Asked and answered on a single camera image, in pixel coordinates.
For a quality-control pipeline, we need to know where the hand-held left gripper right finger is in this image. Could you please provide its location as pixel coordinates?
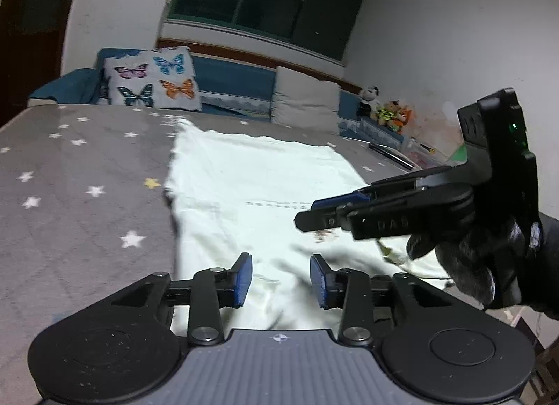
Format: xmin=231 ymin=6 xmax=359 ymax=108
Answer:
xmin=310 ymin=253 xmax=455 ymax=345

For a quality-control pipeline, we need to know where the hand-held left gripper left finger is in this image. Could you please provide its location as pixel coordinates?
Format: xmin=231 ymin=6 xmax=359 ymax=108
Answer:
xmin=111 ymin=252 xmax=254 ymax=345

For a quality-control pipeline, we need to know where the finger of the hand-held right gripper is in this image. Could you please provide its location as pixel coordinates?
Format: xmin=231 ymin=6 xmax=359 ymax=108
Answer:
xmin=311 ymin=166 xmax=457 ymax=214
xmin=293 ymin=182 xmax=476 ymax=241

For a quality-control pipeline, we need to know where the pale green garment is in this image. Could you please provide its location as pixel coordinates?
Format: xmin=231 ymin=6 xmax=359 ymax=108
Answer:
xmin=164 ymin=119 xmax=455 ymax=340

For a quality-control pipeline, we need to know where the person's right hand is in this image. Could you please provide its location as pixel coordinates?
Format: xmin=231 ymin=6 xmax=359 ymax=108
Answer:
xmin=406 ymin=213 xmax=531 ymax=306

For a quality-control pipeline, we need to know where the black remote control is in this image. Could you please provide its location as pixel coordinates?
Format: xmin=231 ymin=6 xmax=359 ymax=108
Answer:
xmin=369 ymin=143 xmax=415 ymax=170

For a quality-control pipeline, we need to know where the clear plastic box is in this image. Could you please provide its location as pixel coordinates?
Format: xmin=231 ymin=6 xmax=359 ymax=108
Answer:
xmin=401 ymin=137 xmax=457 ymax=171

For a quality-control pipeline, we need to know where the brown bear plush toy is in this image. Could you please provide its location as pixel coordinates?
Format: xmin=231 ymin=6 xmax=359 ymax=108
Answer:
xmin=375 ymin=100 xmax=405 ymax=128

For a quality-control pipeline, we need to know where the orange plush toy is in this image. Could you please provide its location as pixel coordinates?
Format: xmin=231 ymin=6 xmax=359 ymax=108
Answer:
xmin=395 ymin=106 xmax=415 ymax=134

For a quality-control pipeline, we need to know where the panda plush toy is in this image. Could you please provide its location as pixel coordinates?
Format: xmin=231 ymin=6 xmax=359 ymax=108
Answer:
xmin=357 ymin=86 xmax=380 ymax=118

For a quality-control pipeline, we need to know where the plain grey pillow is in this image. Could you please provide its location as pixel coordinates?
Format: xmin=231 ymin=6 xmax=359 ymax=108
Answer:
xmin=271 ymin=66 xmax=342 ymax=135

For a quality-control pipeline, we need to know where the white lace sofa cover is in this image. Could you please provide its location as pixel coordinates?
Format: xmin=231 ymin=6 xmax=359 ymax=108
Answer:
xmin=201 ymin=91 xmax=274 ymax=120

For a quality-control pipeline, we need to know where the blue sofa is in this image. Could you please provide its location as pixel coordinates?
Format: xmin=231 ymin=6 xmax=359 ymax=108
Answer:
xmin=27 ymin=47 xmax=409 ymax=150

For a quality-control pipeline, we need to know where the grey star-print table cover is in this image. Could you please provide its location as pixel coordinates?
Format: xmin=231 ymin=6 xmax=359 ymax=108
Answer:
xmin=0 ymin=102 xmax=455 ymax=392

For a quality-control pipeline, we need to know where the butterfly print pillow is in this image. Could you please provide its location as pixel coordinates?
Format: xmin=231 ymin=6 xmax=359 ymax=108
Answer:
xmin=103 ymin=46 xmax=203 ymax=111

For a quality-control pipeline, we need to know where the dark wooden door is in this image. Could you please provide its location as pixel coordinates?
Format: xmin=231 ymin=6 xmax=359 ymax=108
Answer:
xmin=0 ymin=0 xmax=90 ymax=126

